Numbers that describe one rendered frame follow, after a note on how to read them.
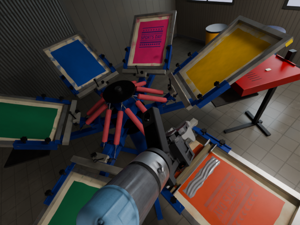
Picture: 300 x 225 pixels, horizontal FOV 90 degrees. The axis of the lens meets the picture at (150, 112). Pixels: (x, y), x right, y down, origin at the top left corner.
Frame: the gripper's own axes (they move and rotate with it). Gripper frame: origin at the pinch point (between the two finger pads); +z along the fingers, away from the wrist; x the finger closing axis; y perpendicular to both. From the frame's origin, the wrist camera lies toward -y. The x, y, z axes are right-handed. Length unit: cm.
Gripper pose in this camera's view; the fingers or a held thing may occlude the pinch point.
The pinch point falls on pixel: (179, 125)
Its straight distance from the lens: 48.2
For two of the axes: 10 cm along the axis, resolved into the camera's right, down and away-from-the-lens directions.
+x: 6.9, -4.7, -5.5
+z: 4.8, -2.6, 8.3
